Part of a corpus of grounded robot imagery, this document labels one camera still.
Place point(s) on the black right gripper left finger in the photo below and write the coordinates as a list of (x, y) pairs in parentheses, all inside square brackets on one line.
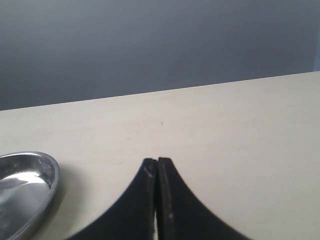
[(131, 217)]

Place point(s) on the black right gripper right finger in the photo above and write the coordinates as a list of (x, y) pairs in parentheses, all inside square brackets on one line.
[(181, 215)]

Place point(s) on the round stainless steel plate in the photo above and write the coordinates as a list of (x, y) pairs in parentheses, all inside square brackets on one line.
[(29, 181)]

